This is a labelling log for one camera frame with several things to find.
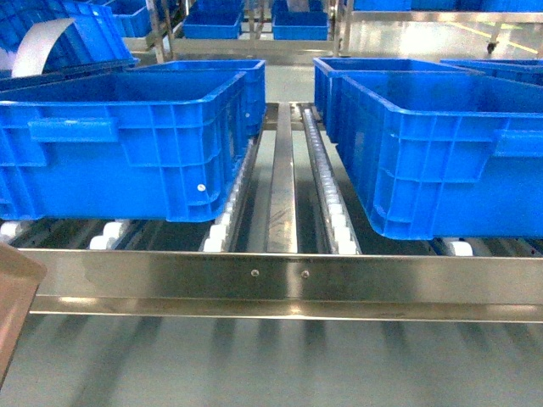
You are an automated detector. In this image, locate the beige plastic dustpan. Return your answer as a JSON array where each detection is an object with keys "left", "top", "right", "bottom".
[{"left": 1, "top": 243, "right": 47, "bottom": 385}]

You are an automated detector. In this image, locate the steel roller shelf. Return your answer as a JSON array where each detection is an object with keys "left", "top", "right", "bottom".
[{"left": 3, "top": 92, "right": 542, "bottom": 323}]

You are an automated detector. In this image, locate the blue crate rear left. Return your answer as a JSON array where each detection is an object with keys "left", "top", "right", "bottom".
[{"left": 126, "top": 59, "right": 267, "bottom": 137}]

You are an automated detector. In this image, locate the blue crate rear right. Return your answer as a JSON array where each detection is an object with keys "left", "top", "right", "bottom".
[{"left": 313, "top": 57, "right": 479, "bottom": 121}]

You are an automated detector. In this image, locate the blue crate front left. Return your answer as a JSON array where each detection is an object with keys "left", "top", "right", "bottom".
[{"left": 1, "top": 70, "right": 248, "bottom": 222}]

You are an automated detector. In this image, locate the blue crate front right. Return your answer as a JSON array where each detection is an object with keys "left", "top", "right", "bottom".
[{"left": 334, "top": 71, "right": 542, "bottom": 240}]

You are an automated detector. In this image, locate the blue crate background right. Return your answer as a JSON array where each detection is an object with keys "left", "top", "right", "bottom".
[{"left": 272, "top": 12, "right": 329, "bottom": 41}]

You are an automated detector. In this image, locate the blue crate background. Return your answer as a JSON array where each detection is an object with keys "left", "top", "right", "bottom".
[
  {"left": 272, "top": 12, "right": 329, "bottom": 41},
  {"left": 182, "top": 10, "right": 242, "bottom": 40}
]

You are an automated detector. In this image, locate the blue crate background left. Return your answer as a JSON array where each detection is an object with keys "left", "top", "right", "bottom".
[{"left": 182, "top": 10, "right": 242, "bottom": 40}]

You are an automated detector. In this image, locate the tilted blue crate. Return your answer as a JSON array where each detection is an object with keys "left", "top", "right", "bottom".
[{"left": 1, "top": 1, "right": 137, "bottom": 91}]

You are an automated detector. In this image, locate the white curved sheet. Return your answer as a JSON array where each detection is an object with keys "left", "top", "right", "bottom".
[{"left": 11, "top": 18, "right": 75, "bottom": 78}]

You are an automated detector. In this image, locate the blue crate far right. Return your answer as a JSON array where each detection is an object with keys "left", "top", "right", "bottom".
[{"left": 440, "top": 59, "right": 542, "bottom": 86}]

